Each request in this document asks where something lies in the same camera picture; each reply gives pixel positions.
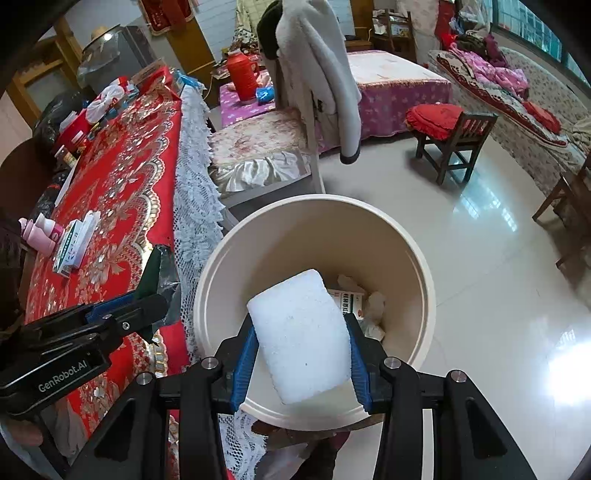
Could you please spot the pink quilted clothing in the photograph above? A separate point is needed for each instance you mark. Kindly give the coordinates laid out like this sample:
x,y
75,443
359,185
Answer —
x,y
489,69

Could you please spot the red round cushion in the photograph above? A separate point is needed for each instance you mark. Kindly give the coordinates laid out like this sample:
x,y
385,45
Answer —
x,y
434,120

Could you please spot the white lace table cover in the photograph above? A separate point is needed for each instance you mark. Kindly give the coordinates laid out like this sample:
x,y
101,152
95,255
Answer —
x,y
194,194

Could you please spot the white pill bottle pink label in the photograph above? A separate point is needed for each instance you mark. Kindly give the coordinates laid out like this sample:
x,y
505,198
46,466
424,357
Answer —
x,y
46,224

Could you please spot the white plastic bag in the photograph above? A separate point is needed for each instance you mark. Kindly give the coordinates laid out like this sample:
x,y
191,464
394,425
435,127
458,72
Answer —
x,y
104,104

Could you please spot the red thermos jug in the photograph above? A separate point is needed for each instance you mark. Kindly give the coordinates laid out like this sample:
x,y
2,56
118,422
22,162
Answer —
x,y
242,76

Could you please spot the wooden chair with floral seat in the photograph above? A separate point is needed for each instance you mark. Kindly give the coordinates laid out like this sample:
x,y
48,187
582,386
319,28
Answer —
x,y
258,143

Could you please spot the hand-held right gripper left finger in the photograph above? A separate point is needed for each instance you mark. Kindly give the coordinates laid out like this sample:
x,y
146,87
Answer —
x,y
242,369

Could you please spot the white rainbow medicine box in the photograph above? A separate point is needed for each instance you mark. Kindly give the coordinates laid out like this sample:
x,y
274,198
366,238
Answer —
x,y
348,302

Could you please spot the red sofa pillow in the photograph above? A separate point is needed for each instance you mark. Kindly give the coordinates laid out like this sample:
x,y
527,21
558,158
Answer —
x,y
542,115

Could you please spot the floral sofa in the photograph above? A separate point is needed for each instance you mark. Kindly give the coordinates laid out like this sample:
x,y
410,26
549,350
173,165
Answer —
x,y
521,138

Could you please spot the white foam block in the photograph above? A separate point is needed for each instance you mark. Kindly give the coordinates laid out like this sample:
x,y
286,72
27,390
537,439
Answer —
x,y
300,332

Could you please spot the beige round bin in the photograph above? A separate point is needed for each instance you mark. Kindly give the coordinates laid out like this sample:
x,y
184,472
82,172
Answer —
x,y
300,230

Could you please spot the wooden armchair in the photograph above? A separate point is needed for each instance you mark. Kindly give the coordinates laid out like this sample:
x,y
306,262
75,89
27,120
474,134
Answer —
x,y
572,194

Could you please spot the white green milk carton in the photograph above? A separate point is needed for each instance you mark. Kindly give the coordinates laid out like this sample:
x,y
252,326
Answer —
x,y
69,249

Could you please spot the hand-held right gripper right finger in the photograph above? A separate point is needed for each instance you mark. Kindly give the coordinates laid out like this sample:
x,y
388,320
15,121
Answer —
x,y
360,369

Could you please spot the small dark wooden chair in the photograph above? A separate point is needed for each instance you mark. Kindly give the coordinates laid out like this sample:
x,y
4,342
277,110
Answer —
x,y
455,152

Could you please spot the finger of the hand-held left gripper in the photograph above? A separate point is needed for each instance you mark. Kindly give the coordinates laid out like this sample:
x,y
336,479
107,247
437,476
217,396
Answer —
x,y
111,308
138,316

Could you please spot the person's left hand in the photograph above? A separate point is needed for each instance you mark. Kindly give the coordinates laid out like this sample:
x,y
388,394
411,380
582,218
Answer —
x,y
21,433

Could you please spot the dark green wrapper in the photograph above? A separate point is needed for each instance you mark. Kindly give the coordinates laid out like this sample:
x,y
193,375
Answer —
x,y
154,277

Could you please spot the green framed window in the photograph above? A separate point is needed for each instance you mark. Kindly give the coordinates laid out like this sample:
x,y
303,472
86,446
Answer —
x,y
531,27

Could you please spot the straw hat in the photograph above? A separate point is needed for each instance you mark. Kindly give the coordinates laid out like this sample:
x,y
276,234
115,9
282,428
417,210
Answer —
x,y
102,36

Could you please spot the red gold wall hanging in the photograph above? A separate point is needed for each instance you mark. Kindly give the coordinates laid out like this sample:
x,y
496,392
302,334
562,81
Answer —
x,y
166,14

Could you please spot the low table purple cloth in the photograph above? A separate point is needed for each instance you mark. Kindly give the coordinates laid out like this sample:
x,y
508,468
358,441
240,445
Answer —
x,y
244,113

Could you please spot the red floral tablecloth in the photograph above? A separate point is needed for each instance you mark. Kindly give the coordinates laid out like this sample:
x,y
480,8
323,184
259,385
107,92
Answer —
x,y
120,175

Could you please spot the white plastic wrapper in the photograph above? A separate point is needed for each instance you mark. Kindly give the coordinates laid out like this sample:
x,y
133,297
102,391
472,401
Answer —
x,y
376,304

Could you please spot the pink thermos bottle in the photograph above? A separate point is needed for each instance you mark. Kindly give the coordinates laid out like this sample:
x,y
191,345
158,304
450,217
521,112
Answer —
x,y
32,237

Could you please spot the white printed paper box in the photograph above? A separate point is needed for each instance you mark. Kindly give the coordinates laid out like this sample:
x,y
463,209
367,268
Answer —
x,y
88,226

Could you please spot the blue plastic bag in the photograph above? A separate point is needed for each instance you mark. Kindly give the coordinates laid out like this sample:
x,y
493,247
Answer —
x,y
265,94

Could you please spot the black plastic bag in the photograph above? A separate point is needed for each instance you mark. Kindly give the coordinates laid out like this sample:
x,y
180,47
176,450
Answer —
x,y
60,110

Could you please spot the bed with pink floral cover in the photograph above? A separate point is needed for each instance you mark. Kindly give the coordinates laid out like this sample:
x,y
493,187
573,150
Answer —
x,y
392,92

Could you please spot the wooden shelf chair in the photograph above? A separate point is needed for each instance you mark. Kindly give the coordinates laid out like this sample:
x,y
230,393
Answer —
x,y
392,27

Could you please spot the red paper box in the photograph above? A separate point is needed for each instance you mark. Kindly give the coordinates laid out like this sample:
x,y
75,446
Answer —
x,y
152,78

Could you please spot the white fleece coat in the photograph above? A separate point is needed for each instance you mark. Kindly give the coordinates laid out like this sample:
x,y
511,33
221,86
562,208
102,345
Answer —
x,y
318,69

